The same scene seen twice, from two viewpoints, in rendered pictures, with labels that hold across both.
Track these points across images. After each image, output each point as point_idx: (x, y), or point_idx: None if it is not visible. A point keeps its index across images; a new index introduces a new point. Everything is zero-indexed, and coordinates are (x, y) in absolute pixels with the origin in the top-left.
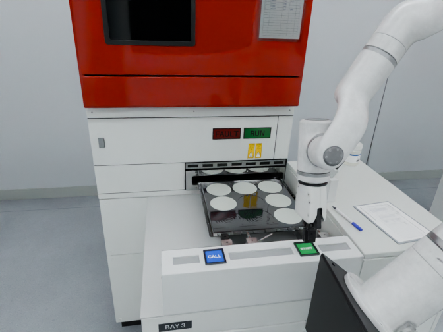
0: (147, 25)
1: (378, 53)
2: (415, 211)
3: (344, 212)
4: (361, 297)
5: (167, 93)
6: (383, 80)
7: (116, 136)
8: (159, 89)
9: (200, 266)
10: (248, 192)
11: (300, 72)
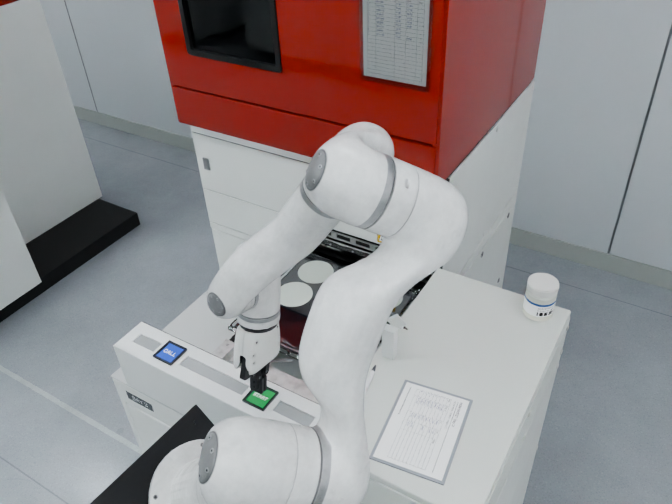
0: (228, 36)
1: (300, 192)
2: (488, 437)
3: (379, 381)
4: (170, 464)
5: (256, 126)
6: (313, 230)
7: (220, 161)
8: (247, 119)
9: (148, 355)
10: None
11: (434, 139)
